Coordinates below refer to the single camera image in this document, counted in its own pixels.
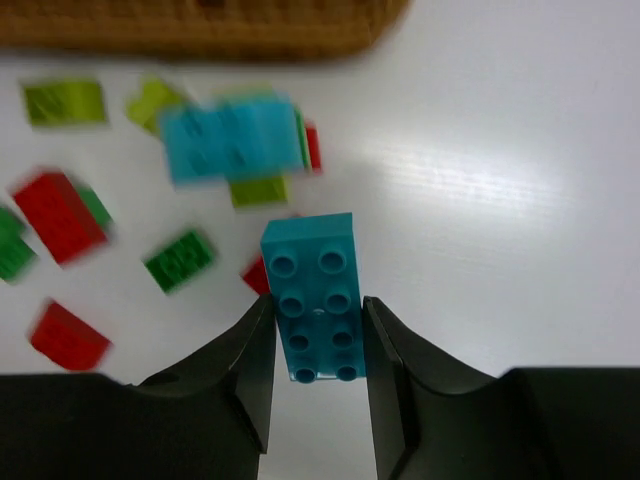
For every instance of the dark green square lego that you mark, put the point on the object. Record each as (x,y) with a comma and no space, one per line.
(180,260)

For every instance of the light blue lego stack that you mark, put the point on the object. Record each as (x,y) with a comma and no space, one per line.
(252,140)

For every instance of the red long lego brick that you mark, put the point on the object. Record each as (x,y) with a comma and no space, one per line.
(59,216)

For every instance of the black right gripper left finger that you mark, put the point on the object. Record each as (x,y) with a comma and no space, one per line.
(205,417)

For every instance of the red curved lego brick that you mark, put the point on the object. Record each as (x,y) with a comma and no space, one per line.
(67,340)

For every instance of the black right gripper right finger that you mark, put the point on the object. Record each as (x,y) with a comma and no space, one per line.
(435,417)

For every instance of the brown wicker divided basket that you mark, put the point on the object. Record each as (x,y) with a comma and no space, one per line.
(212,30)

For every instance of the red green stacked legos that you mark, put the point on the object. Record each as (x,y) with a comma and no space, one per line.
(16,254)

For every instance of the teal long lego brick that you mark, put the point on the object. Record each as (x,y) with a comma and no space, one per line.
(312,273)

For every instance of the lime sloped lego brick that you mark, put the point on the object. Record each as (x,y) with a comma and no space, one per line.
(155,96)

